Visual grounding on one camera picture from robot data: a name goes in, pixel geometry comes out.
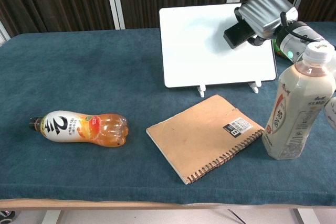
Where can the brown spiral kraft notebook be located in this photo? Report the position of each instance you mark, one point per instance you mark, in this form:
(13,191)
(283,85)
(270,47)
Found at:
(202,137)

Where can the blue velvet table cloth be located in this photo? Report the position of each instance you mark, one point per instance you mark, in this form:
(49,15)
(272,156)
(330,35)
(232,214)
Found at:
(86,77)

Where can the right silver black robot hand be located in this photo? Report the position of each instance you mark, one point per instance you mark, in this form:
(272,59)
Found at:
(267,11)

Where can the milk tea bottle white cap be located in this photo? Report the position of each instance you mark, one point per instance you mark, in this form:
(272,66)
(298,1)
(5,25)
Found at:
(296,103)

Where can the white table leg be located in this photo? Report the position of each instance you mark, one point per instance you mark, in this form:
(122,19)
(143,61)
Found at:
(51,216)
(305,216)

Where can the black rectangular block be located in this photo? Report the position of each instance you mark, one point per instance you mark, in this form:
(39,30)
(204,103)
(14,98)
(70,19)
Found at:
(237,34)

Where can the black caster wheel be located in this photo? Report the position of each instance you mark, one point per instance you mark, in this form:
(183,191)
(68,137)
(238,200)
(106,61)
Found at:
(5,216)

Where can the green snack bag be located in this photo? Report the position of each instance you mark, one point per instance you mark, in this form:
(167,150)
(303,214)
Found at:
(276,48)

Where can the white board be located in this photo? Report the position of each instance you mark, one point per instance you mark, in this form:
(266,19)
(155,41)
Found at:
(194,48)

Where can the orange drink plastic bottle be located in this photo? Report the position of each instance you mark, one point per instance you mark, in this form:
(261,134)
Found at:
(78,129)

